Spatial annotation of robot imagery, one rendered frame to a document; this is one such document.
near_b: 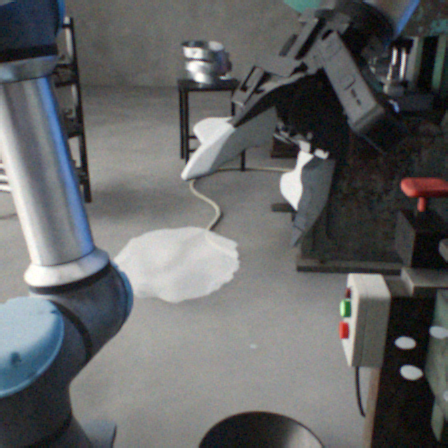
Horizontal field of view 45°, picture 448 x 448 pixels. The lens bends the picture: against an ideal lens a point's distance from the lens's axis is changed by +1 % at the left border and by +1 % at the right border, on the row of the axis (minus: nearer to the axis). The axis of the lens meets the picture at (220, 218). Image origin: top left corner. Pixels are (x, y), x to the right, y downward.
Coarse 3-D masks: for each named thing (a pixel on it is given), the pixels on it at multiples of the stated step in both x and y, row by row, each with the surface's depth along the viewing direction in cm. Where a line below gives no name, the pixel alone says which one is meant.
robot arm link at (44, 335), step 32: (0, 320) 64; (32, 320) 64; (64, 320) 68; (0, 352) 59; (32, 352) 60; (64, 352) 65; (0, 384) 59; (32, 384) 61; (64, 384) 65; (0, 416) 61; (32, 416) 62; (64, 416) 66
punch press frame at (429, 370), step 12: (444, 300) 75; (444, 312) 75; (432, 324) 79; (444, 324) 75; (432, 336) 79; (432, 348) 79; (444, 348) 75; (432, 360) 79; (444, 360) 75; (432, 372) 79; (444, 372) 75; (432, 384) 79; (444, 384) 74; (444, 408) 74; (432, 420) 80; (444, 420) 76; (444, 432) 76
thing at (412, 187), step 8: (408, 184) 85; (416, 184) 85; (424, 184) 85; (432, 184) 85; (440, 184) 85; (408, 192) 84; (416, 192) 83; (424, 192) 83; (432, 192) 83; (440, 192) 83; (424, 200) 86; (424, 208) 86
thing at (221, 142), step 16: (272, 112) 43; (208, 128) 45; (224, 128) 42; (240, 128) 42; (256, 128) 43; (272, 128) 44; (208, 144) 42; (224, 144) 42; (240, 144) 43; (256, 144) 44; (192, 160) 42; (208, 160) 42; (224, 160) 43; (192, 176) 42
